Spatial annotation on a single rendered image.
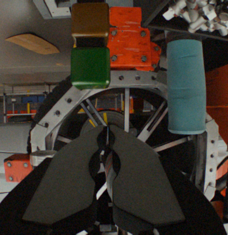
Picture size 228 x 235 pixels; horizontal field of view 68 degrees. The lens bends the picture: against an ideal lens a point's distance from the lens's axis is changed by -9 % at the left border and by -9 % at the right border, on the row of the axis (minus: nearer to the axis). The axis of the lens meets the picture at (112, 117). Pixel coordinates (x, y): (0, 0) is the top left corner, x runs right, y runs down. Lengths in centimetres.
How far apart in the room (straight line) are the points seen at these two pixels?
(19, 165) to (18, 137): 50
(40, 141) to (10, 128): 55
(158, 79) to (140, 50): 9
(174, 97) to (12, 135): 85
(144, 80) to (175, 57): 12
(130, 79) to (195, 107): 19
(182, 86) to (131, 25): 23
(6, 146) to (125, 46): 82
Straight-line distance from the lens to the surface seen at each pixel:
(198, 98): 41
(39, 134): 52
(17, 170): 57
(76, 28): 20
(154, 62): 53
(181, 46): 43
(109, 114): 105
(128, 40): 52
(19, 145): 105
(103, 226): 49
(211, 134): 59
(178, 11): 25
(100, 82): 18
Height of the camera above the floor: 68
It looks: 3 degrees up
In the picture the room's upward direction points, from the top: 179 degrees clockwise
